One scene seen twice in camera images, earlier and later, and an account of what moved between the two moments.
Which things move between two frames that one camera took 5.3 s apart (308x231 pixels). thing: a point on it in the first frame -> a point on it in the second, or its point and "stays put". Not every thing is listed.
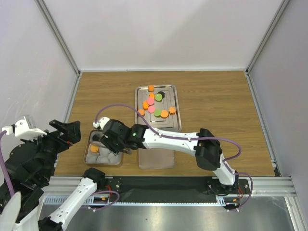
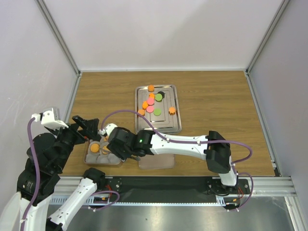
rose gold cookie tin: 96,152 stays put
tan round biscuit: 94,148 stays put
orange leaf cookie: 172,110 stays put
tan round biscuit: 164,113 -> 105,150
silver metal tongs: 97,143 -> 135,158
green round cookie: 157,112 stays put
